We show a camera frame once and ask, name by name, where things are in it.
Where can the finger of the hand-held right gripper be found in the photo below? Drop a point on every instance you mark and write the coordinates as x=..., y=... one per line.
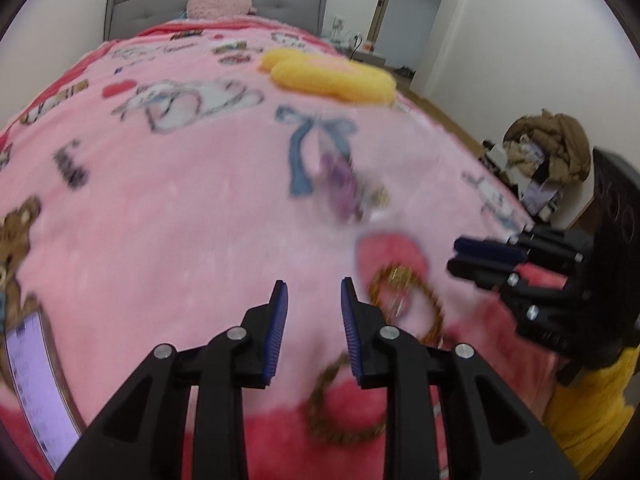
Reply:
x=472, y=269
x=487, y=249

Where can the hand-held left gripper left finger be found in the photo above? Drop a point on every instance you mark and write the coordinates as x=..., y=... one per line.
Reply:
x=278, y=327

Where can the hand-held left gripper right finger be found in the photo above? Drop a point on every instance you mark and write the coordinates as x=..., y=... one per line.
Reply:
x=350, y=330

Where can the purple bead jewelry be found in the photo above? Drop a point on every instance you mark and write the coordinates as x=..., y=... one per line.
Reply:
x=342, y=185

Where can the purple white package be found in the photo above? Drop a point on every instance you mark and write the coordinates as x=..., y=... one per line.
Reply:
x=542, y=195

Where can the brown jacket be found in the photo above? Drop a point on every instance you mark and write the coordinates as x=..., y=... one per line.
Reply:
x=555, y=135

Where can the pink printed blanket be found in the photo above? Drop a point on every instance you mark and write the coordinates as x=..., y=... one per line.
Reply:
x=165, y=210

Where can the yellow plush cushion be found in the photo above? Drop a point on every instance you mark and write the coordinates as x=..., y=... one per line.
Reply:
x=320, y=77

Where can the white nightstand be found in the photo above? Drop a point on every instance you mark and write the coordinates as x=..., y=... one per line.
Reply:
x=350, y=45

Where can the wooden door frame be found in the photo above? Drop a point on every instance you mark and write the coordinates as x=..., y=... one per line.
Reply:
x=381, y=5

